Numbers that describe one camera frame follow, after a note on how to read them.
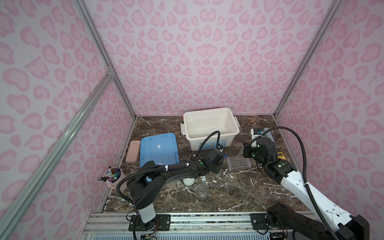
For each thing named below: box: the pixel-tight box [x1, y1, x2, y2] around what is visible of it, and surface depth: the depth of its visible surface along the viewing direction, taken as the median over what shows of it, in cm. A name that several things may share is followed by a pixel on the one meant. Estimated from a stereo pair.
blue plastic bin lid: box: [140, 133, 180, 182], surface depth 103 cm
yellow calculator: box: [277, 151, 287, 161], surface depth 97 cm
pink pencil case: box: [125, 140, 141, 164], surface depth 99 cm
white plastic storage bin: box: [180, 107, 240, 152], surface depth 103 cm
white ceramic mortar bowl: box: [183, 178, 195, 186], surface depth 87 cm
